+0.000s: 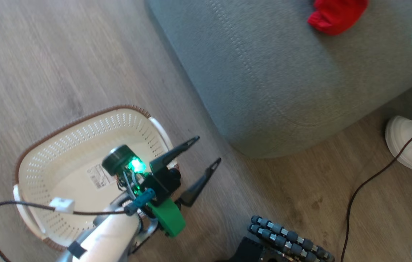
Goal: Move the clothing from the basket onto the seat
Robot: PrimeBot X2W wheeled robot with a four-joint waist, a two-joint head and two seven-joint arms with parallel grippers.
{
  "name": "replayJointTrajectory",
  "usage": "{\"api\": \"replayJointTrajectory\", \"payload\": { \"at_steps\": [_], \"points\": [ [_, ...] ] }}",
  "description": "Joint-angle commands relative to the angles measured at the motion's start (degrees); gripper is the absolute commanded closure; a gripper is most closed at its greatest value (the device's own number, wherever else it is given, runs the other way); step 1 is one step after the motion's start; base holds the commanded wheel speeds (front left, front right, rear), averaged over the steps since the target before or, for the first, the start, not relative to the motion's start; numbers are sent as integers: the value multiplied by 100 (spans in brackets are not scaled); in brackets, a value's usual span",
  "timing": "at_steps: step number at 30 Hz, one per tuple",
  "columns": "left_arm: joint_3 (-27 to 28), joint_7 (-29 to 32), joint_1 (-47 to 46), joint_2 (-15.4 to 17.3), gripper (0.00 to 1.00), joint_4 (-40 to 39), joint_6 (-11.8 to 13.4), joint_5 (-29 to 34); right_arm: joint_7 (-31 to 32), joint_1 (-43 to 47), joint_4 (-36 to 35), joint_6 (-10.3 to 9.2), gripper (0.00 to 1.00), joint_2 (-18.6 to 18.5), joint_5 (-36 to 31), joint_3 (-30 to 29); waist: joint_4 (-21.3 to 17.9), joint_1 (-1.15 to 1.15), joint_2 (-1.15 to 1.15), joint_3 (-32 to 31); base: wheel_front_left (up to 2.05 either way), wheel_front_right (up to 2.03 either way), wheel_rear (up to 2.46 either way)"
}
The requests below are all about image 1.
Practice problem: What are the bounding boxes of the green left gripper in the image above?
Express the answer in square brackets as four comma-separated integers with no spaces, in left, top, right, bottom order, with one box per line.
[143,136,222,238]

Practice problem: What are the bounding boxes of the red garment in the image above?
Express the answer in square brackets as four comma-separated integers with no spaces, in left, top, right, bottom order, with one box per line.
[307,0,369,36]

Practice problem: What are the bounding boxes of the white basket sticker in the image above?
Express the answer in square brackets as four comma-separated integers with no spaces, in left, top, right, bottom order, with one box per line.
[86,163,116,190]

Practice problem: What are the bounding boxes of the cream perforated laundry basket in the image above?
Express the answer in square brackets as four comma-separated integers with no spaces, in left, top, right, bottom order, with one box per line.
[12,105,175,253]

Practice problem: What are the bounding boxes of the white sneaker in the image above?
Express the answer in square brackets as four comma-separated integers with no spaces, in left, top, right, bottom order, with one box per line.
[385,116,412,185]

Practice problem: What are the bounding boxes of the grey fabric sofa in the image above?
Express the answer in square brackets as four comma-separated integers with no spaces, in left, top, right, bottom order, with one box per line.
[145,0,412,159]

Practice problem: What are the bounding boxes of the white left cable label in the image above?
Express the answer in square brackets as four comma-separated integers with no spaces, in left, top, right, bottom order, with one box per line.
[49,197,76,214]

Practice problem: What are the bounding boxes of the brown left arm cable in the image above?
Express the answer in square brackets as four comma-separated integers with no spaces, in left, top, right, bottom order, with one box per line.
[0,187,156,262]

